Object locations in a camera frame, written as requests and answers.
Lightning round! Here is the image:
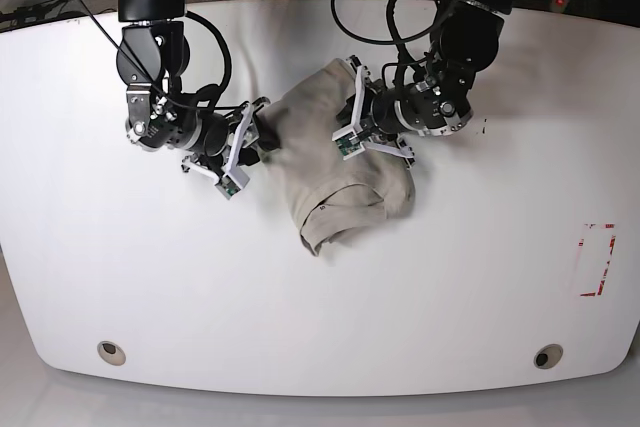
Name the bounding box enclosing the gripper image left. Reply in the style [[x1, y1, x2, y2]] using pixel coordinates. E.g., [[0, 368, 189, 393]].
[[125, 83, 281, 185]]

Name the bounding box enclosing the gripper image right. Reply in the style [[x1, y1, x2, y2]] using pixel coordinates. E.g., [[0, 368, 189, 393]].
[[337, 56, 474, 166]]

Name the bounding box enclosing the beige T-shirt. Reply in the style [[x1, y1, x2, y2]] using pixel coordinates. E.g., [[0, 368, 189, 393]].
[[259, 59, 415, 255]]

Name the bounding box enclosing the red tape rectangle marking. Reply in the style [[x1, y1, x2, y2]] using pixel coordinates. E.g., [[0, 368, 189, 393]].
[[573, 223, 616, 298]]

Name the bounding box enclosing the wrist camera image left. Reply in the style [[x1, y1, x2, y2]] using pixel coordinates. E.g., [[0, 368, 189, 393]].
[[216, 168, 250, 200]]

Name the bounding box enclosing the black cable image right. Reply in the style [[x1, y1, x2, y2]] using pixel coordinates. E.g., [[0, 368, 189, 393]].
[[329, 0, 442, 46]]

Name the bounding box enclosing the left table cable grommet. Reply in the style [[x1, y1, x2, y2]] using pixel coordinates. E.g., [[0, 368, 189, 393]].
[[97, 341, 126, 366]]

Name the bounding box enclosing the table cable grommet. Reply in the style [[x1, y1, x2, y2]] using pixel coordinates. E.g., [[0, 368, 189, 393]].
[[97, 341, 126, 366], [533, 344, 564, 370]]

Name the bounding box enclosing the right table cable grommet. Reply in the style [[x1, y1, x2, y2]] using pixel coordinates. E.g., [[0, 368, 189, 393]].
[[533, 344, 564, 370]]

